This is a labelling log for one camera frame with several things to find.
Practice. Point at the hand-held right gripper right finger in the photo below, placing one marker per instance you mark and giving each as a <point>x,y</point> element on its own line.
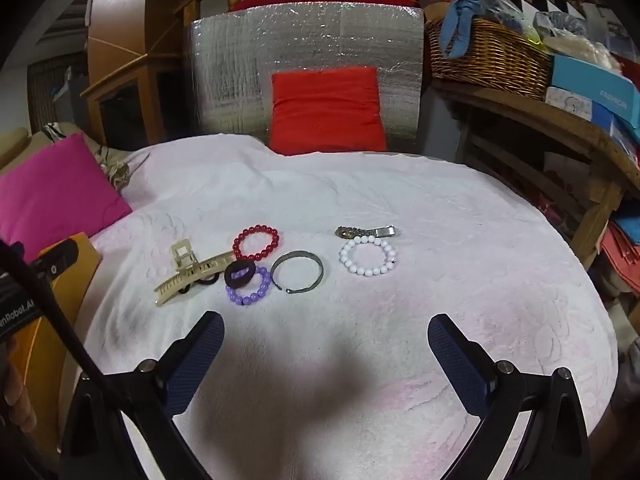
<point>452,355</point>

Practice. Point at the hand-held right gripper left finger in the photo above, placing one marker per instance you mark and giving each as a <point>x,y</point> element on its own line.
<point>200,360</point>

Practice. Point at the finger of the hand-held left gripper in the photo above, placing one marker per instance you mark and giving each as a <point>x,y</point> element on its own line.
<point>57,255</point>

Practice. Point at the beige hair claw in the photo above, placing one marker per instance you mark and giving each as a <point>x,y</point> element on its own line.
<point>210,265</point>

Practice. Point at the metal watch band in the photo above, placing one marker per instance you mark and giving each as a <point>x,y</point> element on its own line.
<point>385,231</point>

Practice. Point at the grey metal bangle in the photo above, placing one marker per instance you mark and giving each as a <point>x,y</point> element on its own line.
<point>295,255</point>

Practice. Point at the person's left hand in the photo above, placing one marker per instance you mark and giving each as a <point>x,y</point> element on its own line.
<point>7,385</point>

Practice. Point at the orange cushion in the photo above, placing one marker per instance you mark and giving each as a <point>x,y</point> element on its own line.
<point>75,285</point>

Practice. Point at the pink pillow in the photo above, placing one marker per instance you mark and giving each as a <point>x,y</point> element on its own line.
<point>55,195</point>

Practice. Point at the patterned crumpled cloth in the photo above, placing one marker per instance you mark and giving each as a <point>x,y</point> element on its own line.
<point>117,170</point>

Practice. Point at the dark wicker cabinet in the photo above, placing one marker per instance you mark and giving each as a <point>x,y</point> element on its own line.
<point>50,90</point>

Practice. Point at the stack of red folded cloths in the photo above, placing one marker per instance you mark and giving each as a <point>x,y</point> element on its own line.
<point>620,260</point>

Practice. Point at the white textured blanket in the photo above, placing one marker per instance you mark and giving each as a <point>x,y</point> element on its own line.
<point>350,185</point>

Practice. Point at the wooden shelf rack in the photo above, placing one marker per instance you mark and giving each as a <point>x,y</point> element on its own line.
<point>540,120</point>

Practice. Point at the wooden cabinet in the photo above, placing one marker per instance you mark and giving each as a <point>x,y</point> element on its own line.
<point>130,5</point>

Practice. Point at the red pillow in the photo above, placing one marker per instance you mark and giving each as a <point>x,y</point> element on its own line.
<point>327,110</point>

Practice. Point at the white printed box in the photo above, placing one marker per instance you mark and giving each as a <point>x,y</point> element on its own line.
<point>570,105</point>

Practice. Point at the wicker basket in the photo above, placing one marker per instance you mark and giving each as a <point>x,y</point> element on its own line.
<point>490,65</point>

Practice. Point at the teal cardboard box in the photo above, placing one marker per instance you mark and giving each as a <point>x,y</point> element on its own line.
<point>590,82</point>

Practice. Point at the silver foil insulation sheet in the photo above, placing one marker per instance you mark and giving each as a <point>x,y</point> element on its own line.
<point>310,35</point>

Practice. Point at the blue cloth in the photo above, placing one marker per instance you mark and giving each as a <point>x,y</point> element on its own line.
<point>462,15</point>

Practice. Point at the clear plastic bag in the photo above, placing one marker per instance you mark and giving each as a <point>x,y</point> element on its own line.
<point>560,25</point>

